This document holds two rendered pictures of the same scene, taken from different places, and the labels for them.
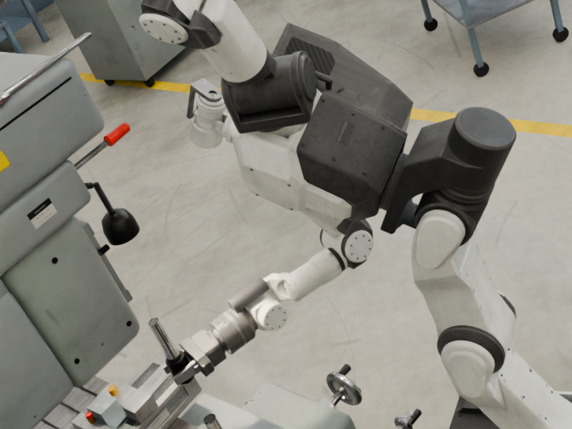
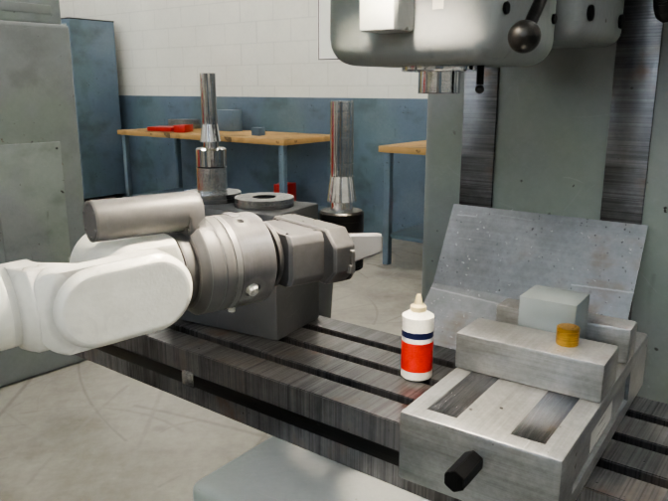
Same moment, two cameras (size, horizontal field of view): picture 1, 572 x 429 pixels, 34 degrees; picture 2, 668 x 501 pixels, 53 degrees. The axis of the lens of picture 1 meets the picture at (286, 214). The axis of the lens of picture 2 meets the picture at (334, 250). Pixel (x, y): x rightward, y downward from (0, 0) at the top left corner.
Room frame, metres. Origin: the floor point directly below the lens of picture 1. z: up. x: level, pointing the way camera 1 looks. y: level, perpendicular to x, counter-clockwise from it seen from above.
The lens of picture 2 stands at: (2.30, 0.14, 1.29)
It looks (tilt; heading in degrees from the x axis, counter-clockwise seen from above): 14 degrees down; 162
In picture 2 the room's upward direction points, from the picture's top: straight up
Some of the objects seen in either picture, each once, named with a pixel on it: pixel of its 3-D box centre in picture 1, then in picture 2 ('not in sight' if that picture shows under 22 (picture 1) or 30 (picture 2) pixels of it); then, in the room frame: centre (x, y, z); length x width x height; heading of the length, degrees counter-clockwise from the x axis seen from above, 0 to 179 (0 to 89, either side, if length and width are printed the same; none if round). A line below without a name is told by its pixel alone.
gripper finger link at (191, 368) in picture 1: (187, 374); not in sight; (1.61, 0.34, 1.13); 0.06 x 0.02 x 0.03; 110
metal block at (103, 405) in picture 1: (106, 411); (553, 320); (1.71, 0.57, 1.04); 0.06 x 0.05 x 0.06; 38
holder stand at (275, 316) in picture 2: not in sight; (240, 256); (1.28, 0.30, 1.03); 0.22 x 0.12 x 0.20; 43
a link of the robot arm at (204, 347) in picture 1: (214, 344); (268, 255); (1.67, 0.27, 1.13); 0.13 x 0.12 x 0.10; 20
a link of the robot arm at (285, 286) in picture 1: (271, 298); (95, 290); (1.74, 0.11, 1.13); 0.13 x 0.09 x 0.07; 110
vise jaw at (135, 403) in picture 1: (127, 400); (534, 356); (1.75, 0.53, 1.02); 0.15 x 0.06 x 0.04; 38
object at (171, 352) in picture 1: (163, 340); (341, 156); (1.64, 0.35, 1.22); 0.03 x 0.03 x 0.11
